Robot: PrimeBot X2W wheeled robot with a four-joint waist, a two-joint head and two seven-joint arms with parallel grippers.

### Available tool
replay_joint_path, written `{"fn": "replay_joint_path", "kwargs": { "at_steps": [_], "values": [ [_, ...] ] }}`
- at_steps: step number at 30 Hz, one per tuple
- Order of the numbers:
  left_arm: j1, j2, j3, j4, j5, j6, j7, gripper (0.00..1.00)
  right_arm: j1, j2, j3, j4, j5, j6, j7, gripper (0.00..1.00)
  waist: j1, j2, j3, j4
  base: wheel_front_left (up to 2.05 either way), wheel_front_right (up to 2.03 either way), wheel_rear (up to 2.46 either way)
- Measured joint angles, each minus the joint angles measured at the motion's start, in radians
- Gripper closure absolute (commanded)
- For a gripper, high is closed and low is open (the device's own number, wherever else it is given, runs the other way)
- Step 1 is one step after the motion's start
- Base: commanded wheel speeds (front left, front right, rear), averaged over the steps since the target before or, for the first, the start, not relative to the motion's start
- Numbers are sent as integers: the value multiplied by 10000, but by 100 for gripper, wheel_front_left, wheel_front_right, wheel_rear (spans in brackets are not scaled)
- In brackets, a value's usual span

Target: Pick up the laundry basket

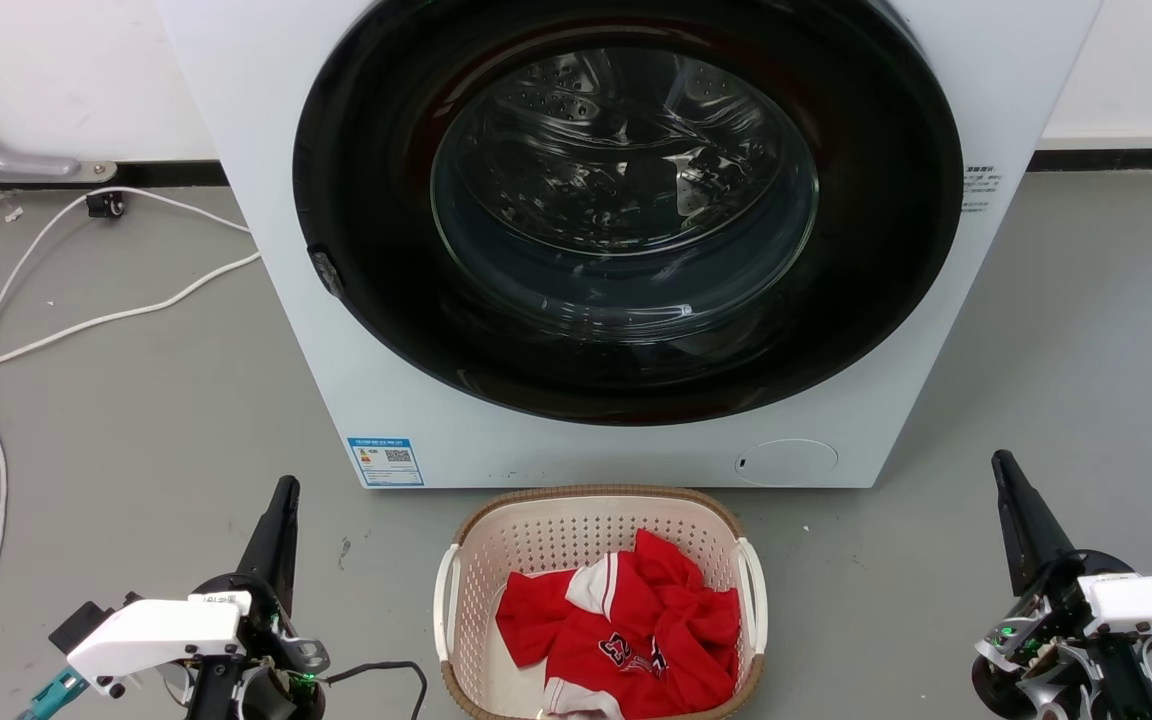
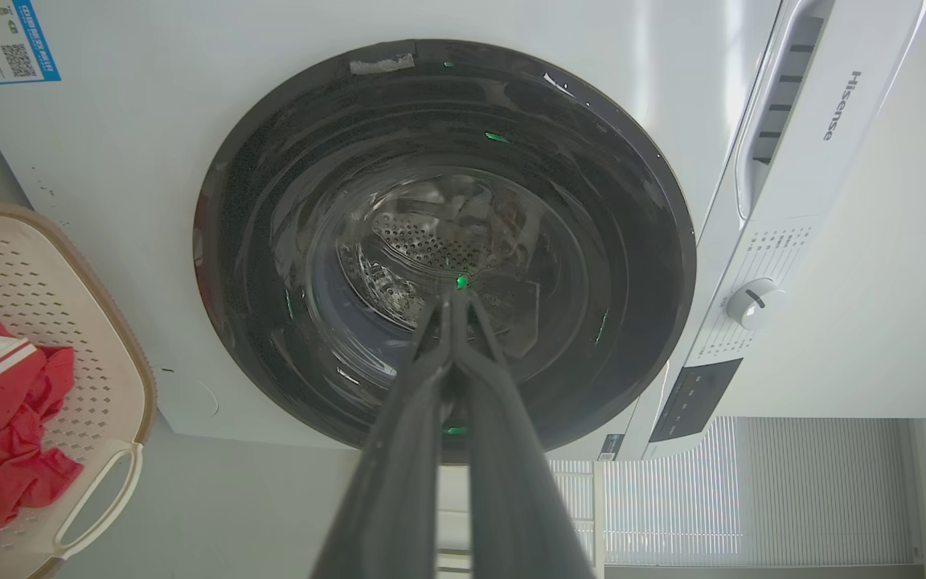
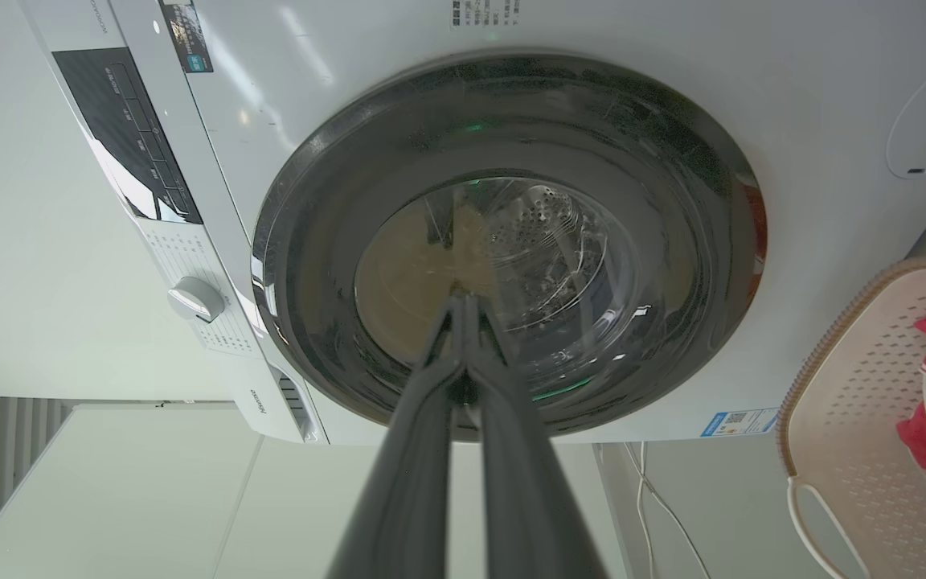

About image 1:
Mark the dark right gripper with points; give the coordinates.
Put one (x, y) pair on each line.
(1056, 620)

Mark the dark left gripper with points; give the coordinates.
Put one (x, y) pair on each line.
(261, 625)

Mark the beige plastic laundry basket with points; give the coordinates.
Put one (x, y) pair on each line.
(576, 525)

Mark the blue energy label sticker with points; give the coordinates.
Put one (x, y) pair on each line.
(386, 461)

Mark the black round washer door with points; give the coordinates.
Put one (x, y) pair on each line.
(386, 300)

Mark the red and white jersey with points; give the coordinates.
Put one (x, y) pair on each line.
(636, 640)

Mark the white front-load washing machine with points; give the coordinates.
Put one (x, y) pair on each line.
(266, 120)

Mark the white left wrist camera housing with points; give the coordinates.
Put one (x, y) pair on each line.
(156, 632)

